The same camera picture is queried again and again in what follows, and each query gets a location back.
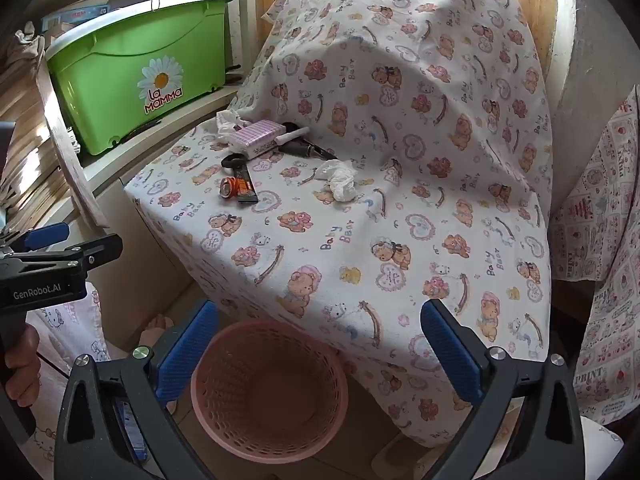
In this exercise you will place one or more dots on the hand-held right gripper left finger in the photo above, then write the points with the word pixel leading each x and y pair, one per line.
pixel 186 352

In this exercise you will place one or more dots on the pink plastic basket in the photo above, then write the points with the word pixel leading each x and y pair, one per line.
pixel 270 390

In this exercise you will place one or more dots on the blue-covered book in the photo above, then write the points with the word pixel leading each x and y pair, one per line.
pixel 75 15

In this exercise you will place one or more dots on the pink checked box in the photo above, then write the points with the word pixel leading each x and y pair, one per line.
pixel 255 135

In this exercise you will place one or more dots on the leaning wooden board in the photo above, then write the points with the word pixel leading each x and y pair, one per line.
pixel 75 170

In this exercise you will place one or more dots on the person's left hand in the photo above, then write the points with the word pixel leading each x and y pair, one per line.
pixel 22 365

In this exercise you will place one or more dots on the green plastic bin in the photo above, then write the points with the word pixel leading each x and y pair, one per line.
pixel 125 50

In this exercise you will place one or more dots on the white ledge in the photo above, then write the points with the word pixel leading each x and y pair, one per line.
pixel 150 160

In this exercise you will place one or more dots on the small white tube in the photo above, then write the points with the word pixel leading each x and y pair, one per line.
pixel 295 135

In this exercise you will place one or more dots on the bear print sheet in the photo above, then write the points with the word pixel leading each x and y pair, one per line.
pixel 400 160

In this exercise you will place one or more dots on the person's foot in slipper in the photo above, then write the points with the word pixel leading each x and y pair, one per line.
pixel 155 332

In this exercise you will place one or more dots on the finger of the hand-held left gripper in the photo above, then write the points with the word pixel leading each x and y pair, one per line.
pixel 49 234
pixel 102 249

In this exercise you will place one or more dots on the beige crumpled cloth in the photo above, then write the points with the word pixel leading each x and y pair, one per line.
pixel 27 45

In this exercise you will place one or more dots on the pink printed cloth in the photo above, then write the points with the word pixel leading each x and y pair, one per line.
pixel 600 240

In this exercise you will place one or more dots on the stack of wooden slats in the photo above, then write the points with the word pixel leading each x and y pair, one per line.
pixel 25 150

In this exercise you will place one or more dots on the black scissors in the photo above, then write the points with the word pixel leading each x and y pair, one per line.
pixel 234 161

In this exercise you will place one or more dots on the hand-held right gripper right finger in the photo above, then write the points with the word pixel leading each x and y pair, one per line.
pixel 450 355

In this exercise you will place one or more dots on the white tissue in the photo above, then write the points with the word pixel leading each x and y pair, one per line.
pixel 339 179
pixel 231 122

